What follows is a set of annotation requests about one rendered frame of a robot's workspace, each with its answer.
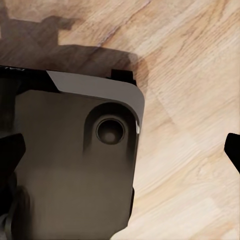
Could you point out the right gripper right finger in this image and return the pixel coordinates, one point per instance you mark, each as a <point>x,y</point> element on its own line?
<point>232,149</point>

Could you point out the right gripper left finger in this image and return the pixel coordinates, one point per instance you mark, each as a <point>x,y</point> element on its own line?
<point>12,149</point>

